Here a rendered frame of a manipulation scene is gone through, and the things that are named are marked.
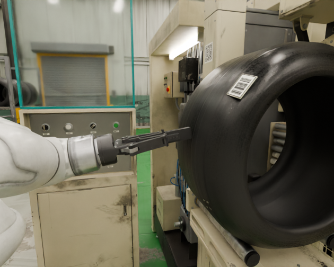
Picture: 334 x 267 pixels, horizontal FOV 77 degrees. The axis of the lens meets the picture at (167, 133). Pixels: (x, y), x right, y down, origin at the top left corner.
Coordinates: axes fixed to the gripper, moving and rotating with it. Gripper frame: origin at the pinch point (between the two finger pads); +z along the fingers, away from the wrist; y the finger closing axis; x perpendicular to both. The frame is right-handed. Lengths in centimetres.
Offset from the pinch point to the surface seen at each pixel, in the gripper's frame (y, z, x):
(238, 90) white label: -10.7, 11.9, -9.4
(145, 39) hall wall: 921, 176, -233
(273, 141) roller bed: 38, 62, 22
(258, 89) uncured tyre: -11.7, 15.9, -9.1
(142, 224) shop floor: 151, -10, 123
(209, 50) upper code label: 32.6, 27.7, -24.9
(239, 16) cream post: 27, 39, -35
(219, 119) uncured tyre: -9.0, 7.4, -3.7
